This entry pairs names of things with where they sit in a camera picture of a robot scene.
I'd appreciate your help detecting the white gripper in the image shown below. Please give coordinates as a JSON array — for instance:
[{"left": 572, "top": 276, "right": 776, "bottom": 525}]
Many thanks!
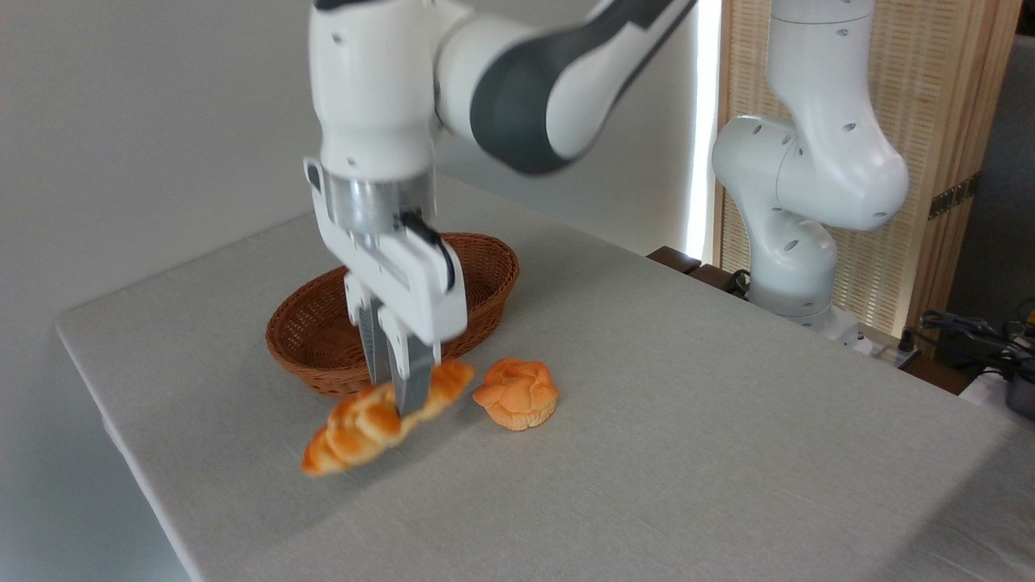
[{"left": 304, "top": 158, "right": 469, "bottom": 418}]

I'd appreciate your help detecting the long braided bread loaf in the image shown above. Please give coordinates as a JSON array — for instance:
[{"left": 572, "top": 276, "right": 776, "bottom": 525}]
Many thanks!
[{"left": 302, "top": 359, "right": 477, "bottom": 478}]

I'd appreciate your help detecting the round orange bread bun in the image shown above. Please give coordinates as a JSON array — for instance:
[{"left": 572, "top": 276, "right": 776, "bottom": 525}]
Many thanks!
[{"left": 472, "top": 358, "right": 560, "bottom": 432}]

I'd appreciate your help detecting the brown wicker basket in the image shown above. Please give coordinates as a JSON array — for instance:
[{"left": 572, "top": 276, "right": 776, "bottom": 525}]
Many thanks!
[{"left": 265, "top": 233, "right": 521, "bottom": 398}]

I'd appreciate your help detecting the grey tablecloth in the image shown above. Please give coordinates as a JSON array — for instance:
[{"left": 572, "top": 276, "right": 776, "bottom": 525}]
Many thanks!
[{"left": 55, "top": 176, "right": 1035, "bottom": 582}]

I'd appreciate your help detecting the dark brown wooden bench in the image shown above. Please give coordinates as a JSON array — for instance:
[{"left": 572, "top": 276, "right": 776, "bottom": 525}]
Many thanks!
[{"left": 646, "top": 246, "right": 754, "bottom": 302}]

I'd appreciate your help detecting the white power strip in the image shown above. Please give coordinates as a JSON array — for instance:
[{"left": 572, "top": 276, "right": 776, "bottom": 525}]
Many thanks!
[{"left": 855, "top": 330, "right": 923, "bottom": 369}]

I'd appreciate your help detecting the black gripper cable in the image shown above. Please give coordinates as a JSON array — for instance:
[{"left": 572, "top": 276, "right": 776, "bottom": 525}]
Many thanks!
[{"left": 399, "top": 211, "right": 457, "bottom": 291}]

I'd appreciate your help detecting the black cable bundle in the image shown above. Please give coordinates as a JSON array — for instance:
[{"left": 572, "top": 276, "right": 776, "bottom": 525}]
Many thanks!
[{"left": 920, "top": 309, "right": 1035, "bottom": 381}]

